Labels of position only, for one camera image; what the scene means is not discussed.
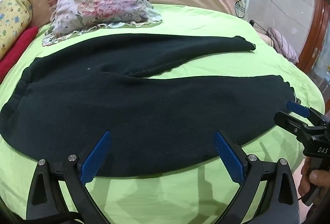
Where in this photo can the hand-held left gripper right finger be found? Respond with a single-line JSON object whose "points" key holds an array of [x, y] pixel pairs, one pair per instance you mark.
{"points": [[229, 159]]}

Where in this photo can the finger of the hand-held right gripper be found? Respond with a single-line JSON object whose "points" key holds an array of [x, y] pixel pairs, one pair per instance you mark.
{"points": [[287, 119], [296, 107]]}

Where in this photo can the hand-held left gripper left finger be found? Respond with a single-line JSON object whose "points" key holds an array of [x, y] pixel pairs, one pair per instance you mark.
{"points": [[95, 157]]}

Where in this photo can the black pants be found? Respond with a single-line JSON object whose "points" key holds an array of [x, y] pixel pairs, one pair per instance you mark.
{"points": [[154, 110]]}

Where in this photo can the person's right hand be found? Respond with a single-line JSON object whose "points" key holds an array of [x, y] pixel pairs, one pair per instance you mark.
{"points": [[315, 177]]}

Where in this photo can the green bed sheet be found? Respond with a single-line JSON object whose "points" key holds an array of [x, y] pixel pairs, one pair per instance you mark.
{"points": [[165, 198]]}

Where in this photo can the red towel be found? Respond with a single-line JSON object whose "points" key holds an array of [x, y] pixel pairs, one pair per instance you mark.
{"points": [[18, 51]]}

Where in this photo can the floral ruffled cloth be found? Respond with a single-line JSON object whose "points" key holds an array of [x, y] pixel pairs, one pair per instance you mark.
{"points": [[103, 2]]}

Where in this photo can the yellow cartoon print quilt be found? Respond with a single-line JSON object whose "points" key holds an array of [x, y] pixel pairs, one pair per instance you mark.
{"points": [[13, 18]]}

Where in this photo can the wooden cabinet frame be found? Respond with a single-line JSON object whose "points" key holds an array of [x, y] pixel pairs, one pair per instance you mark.
{"points": [[317, 33]]}

